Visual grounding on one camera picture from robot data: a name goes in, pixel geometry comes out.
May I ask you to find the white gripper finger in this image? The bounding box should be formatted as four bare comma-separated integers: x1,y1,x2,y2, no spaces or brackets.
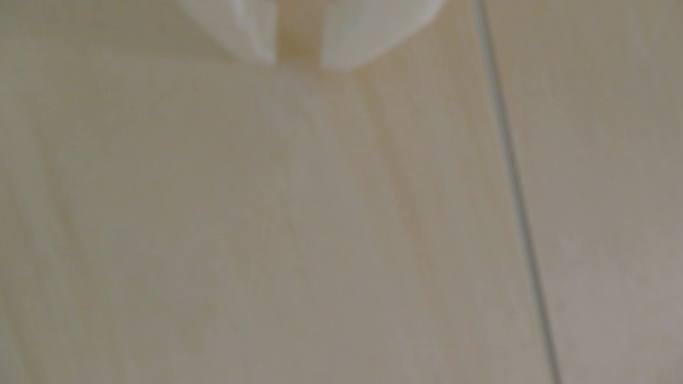
175,0,279,66
321,0,447,71

